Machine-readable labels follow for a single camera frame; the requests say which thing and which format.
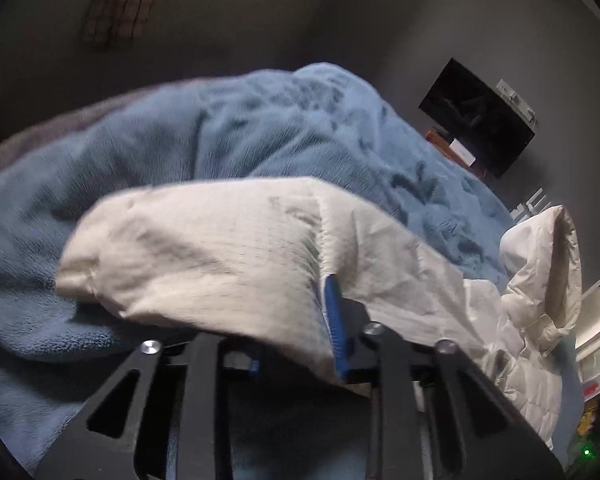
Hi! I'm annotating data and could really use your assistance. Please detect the blue fleece blanket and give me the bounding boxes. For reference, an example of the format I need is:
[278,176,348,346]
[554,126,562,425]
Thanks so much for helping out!
[0,62,581,480]

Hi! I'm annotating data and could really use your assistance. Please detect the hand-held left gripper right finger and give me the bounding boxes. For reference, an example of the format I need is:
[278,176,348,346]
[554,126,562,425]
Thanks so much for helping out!
[326,274,567,480]

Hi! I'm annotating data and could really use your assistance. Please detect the white wall hook rack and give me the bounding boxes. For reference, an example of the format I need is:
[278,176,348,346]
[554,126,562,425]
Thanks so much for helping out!
[496,79,538,123]

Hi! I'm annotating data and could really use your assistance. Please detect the wooden television stand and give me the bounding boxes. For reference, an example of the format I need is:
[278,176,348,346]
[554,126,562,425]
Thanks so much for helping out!
[425,130,496,179]

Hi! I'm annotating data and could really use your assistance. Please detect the black flat screen television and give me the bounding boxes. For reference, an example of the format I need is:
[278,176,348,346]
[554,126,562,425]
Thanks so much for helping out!
[419,58,536,179]

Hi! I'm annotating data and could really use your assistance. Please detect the white puffer jacket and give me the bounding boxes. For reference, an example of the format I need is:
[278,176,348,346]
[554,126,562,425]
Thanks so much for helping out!
[55,177,583,453]

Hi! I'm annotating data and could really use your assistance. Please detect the white wifi router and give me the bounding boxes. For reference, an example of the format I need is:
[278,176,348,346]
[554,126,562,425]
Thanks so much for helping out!
[510,187,552,221]

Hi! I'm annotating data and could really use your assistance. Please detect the small white box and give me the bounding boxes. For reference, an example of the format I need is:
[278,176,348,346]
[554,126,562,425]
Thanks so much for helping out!
[447,140,477,169]

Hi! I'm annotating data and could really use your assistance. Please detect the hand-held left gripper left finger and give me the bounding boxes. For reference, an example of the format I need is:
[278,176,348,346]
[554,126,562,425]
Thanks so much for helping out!
[35,333,261,480]

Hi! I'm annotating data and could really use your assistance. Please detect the wire grid wall panel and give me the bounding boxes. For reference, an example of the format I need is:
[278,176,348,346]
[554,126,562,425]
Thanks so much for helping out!
[82,0,162,52]

